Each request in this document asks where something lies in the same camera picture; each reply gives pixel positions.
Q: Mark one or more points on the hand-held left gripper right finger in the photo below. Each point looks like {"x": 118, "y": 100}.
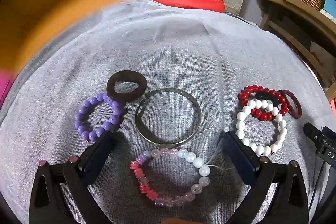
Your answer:
{"x": 239, "y": 158}

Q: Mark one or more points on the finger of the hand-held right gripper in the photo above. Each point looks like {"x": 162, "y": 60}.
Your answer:
{"x": 312, "y": 131}

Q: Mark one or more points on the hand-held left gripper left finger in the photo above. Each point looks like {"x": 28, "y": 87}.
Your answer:
{"x": 99, "y": 150}

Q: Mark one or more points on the metal bangle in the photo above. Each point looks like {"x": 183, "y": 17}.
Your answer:
{"x": 195, "y": 113}

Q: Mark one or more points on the grey blanket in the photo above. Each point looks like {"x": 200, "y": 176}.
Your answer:
{"x": 170, "y": 61}

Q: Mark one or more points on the pink pillow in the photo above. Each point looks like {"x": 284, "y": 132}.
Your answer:
{"x": 5, "y": 85}

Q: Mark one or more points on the silver insulation mat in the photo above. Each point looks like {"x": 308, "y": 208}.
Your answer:
{"x": 232, "y": 2}

